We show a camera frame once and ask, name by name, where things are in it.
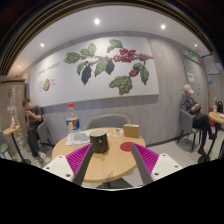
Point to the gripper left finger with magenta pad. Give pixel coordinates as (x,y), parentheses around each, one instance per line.
(73,166)

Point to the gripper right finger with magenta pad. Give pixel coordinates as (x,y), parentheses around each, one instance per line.
(153,166)

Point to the clear plastic water bottle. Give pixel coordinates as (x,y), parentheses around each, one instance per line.
(72,120)

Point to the white paper napkins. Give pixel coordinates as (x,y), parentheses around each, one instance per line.
(82,137)

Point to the round wooden table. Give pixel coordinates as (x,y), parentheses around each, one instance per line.
(110,167)

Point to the red round coaster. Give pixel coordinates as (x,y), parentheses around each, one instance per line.
(126,146)

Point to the grey chair at left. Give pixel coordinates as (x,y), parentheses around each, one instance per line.
(44,135)

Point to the brown cardboard tissue box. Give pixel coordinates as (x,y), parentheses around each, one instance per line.
(131,130)

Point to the small clear glass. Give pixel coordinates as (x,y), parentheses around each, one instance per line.
(116,133)

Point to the grey chair behind table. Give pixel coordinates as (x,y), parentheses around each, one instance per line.
(108,120)

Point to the grey chair at right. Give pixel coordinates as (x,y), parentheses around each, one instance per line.
(186,122)

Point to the seated person in dark clothes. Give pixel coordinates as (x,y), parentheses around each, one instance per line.
(33,117)

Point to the seated person with white cap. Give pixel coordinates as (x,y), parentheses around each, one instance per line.
(200,121)

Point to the small bottle on left table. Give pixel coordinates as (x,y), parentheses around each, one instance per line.
(13,124)

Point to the grey door with exit sign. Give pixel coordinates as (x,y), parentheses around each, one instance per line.
(196,78)

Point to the coffee plant wall poster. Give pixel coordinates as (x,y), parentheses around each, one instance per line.
(101,68)

